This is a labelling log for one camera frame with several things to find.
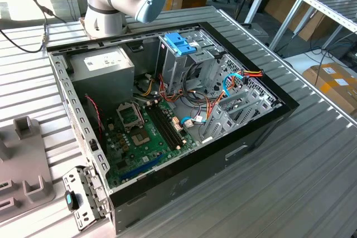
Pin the blue expansion slot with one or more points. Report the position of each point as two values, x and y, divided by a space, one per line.
142 167

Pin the green motherboard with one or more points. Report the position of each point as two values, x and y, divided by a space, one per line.
131 160

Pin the hinged metal slot bracket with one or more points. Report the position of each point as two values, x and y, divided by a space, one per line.
79 176

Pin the black RAM slot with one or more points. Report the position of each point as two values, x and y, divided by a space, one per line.
160 128
164 126
167 125
170 124

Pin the blue plastic drive latch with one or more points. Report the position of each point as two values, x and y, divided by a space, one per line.
178 44

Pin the grey parts rack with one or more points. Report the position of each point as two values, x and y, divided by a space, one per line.
25 154

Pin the grey power supply unit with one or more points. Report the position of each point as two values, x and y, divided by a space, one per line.
106 82

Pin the small black case clip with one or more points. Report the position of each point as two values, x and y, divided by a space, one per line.
94 145

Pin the metal optical drive cage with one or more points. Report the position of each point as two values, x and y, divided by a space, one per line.
173 68

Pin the black latch blue mark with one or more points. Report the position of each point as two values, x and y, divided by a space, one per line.
73 200

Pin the perforated metal disk bay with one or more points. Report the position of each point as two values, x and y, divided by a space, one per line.
245 109

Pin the black open PC case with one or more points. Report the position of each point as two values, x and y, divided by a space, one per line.
195 171

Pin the CPU socket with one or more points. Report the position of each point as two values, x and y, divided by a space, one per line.
139 139

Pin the labelled cardboard box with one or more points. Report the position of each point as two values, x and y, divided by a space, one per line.
329 87

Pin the brown cardboard sheet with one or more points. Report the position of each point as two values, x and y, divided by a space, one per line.
279 6

